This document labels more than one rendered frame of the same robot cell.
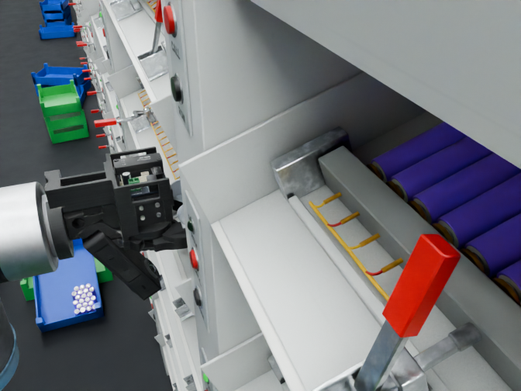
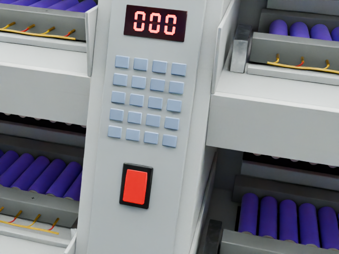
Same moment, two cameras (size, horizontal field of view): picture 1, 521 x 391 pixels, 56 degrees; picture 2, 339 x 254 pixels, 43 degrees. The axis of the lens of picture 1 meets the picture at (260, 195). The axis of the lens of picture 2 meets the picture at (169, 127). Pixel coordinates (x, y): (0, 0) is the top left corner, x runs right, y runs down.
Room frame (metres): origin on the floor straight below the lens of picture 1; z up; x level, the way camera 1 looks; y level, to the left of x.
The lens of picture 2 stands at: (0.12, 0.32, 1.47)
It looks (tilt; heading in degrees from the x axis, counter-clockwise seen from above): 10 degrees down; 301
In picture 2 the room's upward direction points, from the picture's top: 7 degrees clockwise
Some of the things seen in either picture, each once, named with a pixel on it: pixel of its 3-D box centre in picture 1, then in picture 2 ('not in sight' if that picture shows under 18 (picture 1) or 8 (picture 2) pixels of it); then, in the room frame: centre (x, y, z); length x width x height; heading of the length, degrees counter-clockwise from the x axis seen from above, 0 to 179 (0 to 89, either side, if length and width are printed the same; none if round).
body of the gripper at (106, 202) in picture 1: (114, 206); not in sight; (0.40, 0.15, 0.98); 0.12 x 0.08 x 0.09; 111
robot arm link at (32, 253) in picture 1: (29, 227); not in sight; (0.38, 0.23, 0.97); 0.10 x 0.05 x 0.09; 21
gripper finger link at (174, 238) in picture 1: (178, 229); not in sight; (0.40, 0.09, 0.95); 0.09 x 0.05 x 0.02; 104
